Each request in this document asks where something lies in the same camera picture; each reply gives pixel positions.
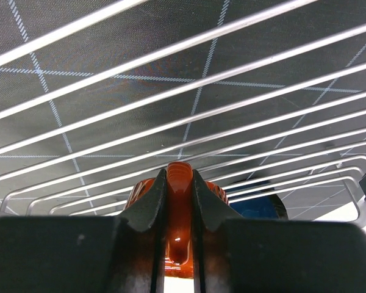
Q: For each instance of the blue mug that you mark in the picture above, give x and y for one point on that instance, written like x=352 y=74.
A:
x=269 y=207

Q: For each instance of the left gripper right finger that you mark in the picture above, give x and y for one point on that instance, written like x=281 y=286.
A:
x=235 y=254

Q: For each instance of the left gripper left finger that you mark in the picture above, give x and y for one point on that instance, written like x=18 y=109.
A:
x=122 y=253

